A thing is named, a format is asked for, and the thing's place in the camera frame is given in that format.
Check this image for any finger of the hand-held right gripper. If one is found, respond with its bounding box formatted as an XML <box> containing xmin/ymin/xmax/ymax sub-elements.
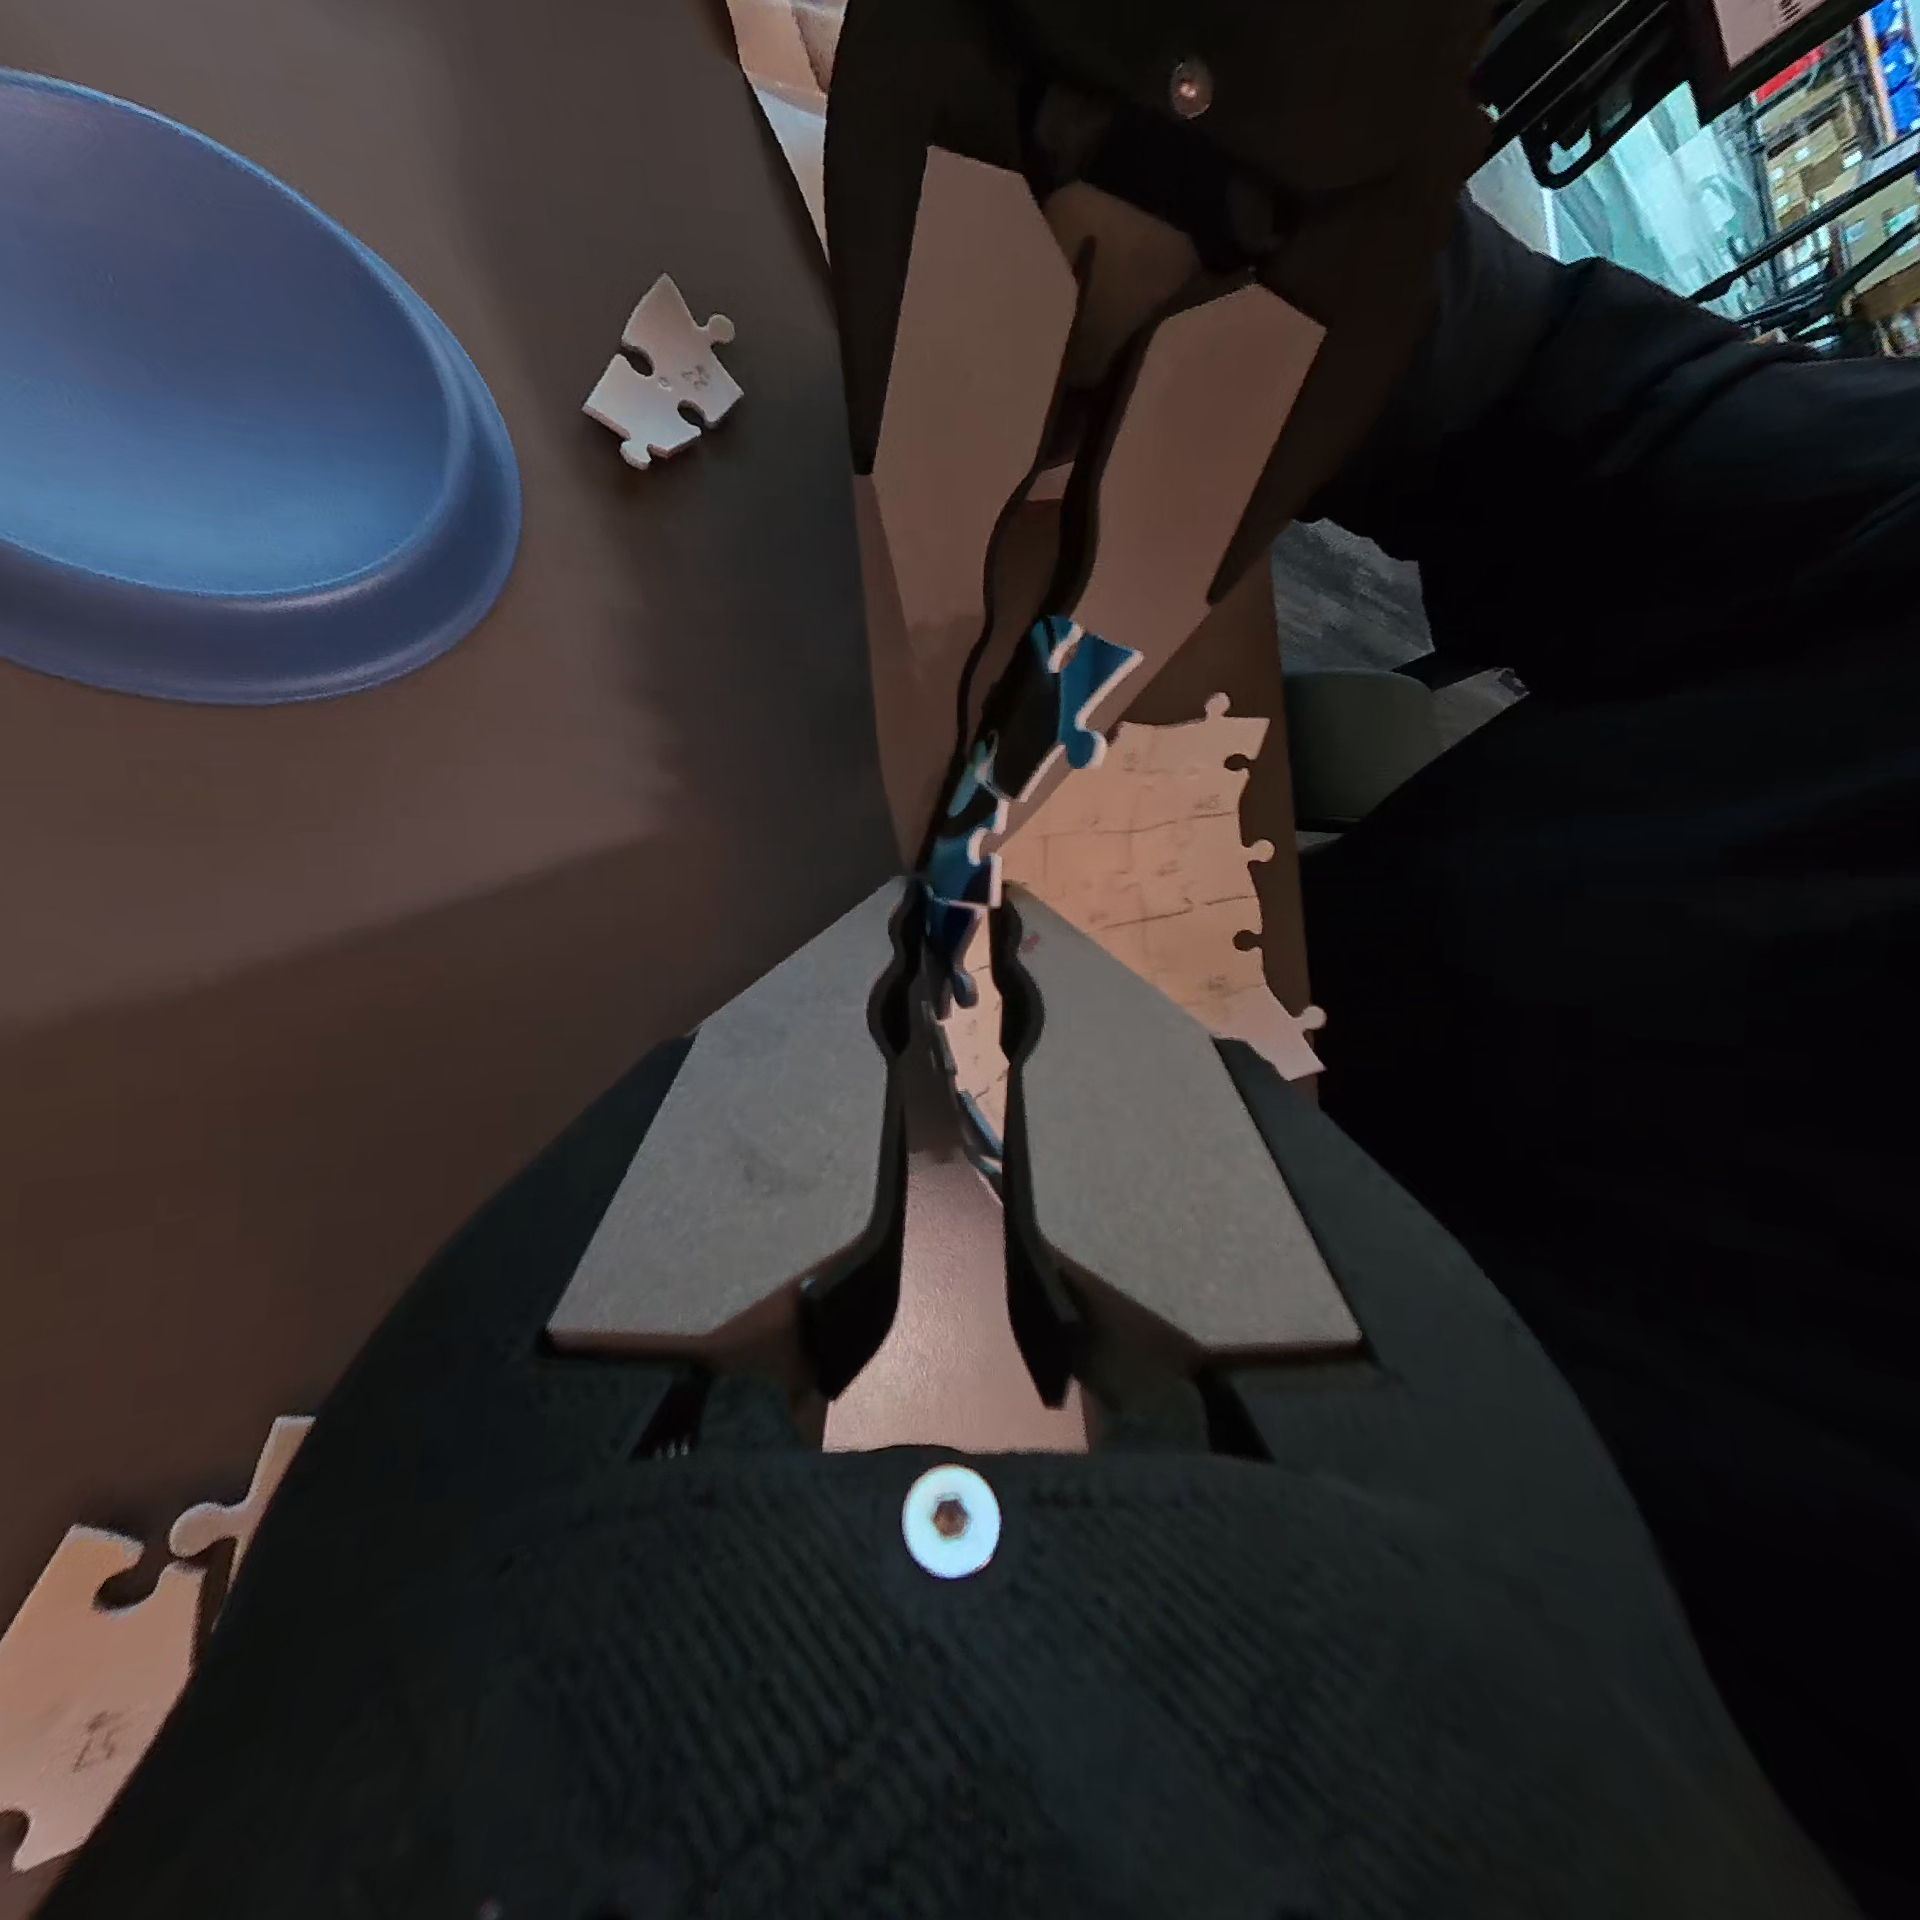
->
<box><xmin>857</xmin><ymin>140</ymin><xmax>1092</xmax><ymax>871</ymax></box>
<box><xmin>961</xmin><ymin>280</ymin><xmax>1332</xmax><ymax>842</ymax></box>

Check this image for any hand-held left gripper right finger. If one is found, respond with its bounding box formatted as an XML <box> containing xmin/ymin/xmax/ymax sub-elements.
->
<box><xmin>984</xmin><ymin>884</ymin><xmax>1365</xmax><ymax>1410</ymax></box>

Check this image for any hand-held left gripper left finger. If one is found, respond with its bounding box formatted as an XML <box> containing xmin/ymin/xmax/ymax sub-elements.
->
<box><xmin>548</xmin><ymin>877</ymin><xmax>920</xmax><ymax>1403</ymax></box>

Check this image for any single numbered puzzle piece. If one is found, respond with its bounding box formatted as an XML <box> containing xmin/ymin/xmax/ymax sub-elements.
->
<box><xmin>937</xmin><ymin>613</ymin><xmax>1147</xmax><ymax>842</ymax></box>

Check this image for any scatter of puzzle pieces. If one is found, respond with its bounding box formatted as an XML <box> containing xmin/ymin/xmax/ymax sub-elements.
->
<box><xmin>0</xmin><ymin>276</ymin><xmax>743</xmax><ymax>1879</ymax></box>

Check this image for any assembled curved puzzle section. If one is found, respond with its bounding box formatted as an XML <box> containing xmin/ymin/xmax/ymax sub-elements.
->
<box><xmin>915</xmin><ymin>692</ymin><xmax>1328</xmax><ymax>1202</ymax></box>

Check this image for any person's right forearm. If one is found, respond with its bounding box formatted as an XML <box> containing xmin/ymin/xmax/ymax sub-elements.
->
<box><xmin>1291</xmin><ymin>203</ymin><xmax>1920</xmax><ymax>721</ymax></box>

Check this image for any dark chair armrest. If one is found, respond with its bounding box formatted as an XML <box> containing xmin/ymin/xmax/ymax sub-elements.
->
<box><xmin>1284</xmin><ymin>665</ymin><xmax>1532</xmax><ymax>833</ymax></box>

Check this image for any white printed leaflet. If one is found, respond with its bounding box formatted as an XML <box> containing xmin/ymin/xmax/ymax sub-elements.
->
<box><xmin>726</xmin><ymin>0</ymin><xmax>857</xmax><ymax>257</ymax></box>

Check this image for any black framed marker sign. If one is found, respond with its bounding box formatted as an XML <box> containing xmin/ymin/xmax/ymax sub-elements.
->
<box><xmin>1688</xmin><ymin>0</ymin><xmax>1920</xmax><ymax>112</ymax></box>

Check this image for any metal storage shelf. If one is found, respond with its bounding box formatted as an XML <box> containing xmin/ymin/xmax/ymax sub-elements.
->
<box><xmin>1695</xmin><ymin>0</ymin><xmax>1920</xmax><ymax>364</ymax></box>

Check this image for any blue round plastic stand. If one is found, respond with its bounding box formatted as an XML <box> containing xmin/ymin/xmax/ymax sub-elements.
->
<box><xmin>0</xmin><ymin>69</ymin><xmax>522</xmax><ymax>709</ymax></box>

